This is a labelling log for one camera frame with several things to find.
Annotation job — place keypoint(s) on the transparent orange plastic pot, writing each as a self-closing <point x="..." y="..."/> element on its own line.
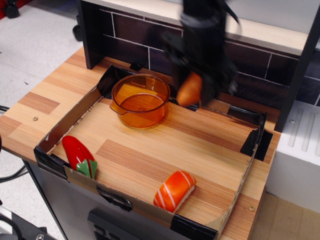
<point x="140" y="100"/>

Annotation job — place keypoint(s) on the dark brick-pattern backsplash panel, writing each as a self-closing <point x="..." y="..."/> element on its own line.
<point x="264" y="74"/>

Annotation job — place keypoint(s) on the black chair caster wheel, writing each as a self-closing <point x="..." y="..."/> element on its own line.
<point x="77" y="32"/>

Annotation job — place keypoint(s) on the orange toy carrot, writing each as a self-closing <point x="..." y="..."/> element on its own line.
<point x="190" y="91"/>

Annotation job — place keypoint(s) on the white ribbed appliance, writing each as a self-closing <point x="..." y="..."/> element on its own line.
<point x="295" y="171"/>

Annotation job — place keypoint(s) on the black metal stand bracket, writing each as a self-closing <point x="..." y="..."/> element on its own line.
<point x="13" y="227"/>

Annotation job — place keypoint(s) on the salmon nigiri sushi toy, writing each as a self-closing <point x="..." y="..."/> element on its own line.
<point x="174" y="191"/>

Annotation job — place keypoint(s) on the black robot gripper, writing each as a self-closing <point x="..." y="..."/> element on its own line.
<point x="201" y="49"/>

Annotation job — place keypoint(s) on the red toy chili pepper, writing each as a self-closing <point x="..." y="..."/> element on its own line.
<point x="79" y="157"/>

